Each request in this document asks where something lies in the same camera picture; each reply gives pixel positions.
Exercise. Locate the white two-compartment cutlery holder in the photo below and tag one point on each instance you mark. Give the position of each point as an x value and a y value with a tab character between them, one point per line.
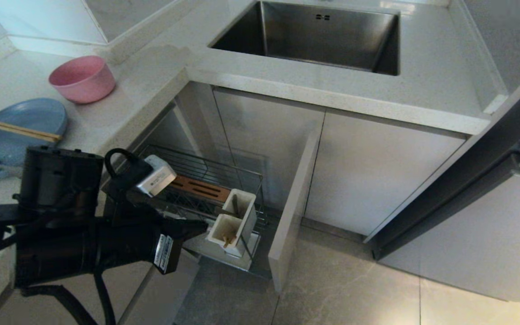
237	221

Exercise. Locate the large beige drawer front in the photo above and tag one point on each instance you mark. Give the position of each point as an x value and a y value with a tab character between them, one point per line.
129	284

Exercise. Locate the white drip tray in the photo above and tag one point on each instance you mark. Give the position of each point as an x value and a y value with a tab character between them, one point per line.
210	253

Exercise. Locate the small beige drawer front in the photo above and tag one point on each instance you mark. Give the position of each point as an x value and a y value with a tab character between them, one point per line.
165	293

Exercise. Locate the stainless steel sink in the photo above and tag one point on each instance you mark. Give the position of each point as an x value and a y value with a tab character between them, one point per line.
327	40

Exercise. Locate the blue round plate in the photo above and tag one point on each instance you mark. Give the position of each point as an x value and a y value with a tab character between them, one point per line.
20	115

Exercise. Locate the beige pull-out cabinet front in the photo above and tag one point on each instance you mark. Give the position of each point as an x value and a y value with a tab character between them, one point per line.
294	212

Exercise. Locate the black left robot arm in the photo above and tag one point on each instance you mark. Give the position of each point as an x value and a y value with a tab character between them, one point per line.
61	248

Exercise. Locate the narrow beige cabinet door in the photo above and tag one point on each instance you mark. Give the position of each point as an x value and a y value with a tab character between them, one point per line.
278	126

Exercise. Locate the white appliance front panel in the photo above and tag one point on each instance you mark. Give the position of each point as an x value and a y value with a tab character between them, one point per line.
490	239

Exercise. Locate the wide beige cabinet door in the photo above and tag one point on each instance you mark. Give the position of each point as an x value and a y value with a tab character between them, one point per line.
377	176

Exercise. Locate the pink speckled bowl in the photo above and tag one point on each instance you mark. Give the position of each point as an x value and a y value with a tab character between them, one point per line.
81	81

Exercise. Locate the wooden chopstick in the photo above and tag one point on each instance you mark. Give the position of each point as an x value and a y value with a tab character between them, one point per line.
45	137
50	133

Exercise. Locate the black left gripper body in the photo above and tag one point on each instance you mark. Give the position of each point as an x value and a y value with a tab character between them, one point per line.
129	203

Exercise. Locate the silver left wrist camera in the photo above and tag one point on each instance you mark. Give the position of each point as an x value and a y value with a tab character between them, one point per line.
156	176

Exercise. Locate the dark grey door frame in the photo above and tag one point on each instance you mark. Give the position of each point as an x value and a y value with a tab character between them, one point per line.
467	180

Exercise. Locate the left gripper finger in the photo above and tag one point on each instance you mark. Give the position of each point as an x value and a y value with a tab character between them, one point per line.
194	228

